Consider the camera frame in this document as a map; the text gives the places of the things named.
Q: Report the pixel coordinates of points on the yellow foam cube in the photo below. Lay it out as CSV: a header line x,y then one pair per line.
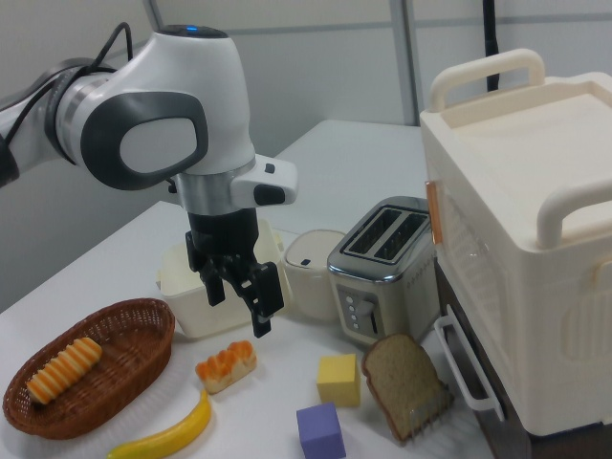
x,y
338,380

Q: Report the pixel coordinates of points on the chrome two-slot toaster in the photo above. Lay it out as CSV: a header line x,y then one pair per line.
x,y
387,296

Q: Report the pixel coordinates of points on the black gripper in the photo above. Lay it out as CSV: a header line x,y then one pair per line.
x,y
222,239

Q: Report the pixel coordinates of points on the copper appliance latch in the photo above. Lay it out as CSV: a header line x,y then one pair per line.
x,y
434,210

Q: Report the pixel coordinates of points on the small white lidded container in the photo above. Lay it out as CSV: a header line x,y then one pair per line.
x,y
311,287

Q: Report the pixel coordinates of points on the yellow banana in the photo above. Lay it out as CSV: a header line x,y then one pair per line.
x,y
177,428

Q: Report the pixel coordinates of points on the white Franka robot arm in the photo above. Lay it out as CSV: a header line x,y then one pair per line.
x,y
167,105

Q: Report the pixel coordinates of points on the purple foam cube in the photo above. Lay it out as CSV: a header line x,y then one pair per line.
x,y
320,430

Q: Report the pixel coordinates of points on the glazed orange braided bread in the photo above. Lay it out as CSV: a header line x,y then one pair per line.
x,y
227,365

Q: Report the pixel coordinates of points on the striped orange bread roll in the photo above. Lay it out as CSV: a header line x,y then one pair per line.
x,y
64,368

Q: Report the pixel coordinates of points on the cream open plastic box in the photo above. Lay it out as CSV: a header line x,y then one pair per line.
x,y
191,306

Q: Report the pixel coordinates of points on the black camera stand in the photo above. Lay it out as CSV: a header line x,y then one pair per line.
x,y
491,38

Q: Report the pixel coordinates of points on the brown bread slice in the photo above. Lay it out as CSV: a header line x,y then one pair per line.
x,y
399,378

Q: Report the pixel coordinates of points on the brown wicker basket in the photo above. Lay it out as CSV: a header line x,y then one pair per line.
x,y
119,363

